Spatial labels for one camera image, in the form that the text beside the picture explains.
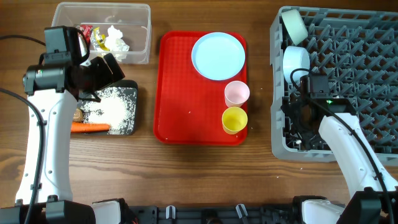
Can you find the green bowl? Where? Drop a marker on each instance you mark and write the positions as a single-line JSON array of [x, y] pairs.
[[295, 26]]

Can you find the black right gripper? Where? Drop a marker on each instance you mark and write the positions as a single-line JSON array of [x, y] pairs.
[[292, 108]]

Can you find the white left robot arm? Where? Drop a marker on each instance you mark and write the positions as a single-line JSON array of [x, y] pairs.
[[52, 90]]

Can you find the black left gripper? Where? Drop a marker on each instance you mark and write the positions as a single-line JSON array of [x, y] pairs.
[[99, 64]]

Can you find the red snack wrapper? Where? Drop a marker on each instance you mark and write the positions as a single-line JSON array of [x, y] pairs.
[[86, 30]]

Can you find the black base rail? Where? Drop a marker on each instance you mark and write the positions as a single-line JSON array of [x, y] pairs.
[[279, 213]]

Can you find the orange carrot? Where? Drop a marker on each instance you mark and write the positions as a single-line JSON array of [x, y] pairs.
[[89, 127]]

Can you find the light blue bowl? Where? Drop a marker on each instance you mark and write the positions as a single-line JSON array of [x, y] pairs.
[[294, 58]]

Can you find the brown food scrap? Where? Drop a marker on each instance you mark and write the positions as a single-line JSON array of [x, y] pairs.
[[78, 116]]

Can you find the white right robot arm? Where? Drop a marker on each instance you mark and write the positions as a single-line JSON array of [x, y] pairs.
[[373, 191]]

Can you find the light blue plate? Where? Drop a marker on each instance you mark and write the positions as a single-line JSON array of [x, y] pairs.
[[218, 56]]

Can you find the clear plastic waste bin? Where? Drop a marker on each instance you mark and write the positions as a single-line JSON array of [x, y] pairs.
[[132, 19]]

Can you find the yellow plastic cup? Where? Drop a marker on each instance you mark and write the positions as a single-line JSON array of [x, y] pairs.
[[234, 120]]

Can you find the grey dishwasher rack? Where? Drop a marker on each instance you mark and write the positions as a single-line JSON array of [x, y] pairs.
[[357, 51]]

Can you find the black food waste tray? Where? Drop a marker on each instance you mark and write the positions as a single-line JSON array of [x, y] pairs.
[[111, 111]]

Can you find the red plastic tray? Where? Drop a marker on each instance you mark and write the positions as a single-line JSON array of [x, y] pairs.
[[188, 106]]

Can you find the yellow clear candy wrapper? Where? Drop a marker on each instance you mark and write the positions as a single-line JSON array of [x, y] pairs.
[[97, 40]]

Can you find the white rice grains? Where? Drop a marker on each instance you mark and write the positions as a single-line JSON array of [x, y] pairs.
[[116, 108]]

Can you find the white tissue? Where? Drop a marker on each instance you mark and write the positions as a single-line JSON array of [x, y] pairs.
[[114, 42]]

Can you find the pink plastic cup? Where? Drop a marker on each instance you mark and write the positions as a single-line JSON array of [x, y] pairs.
[[236, 93]]

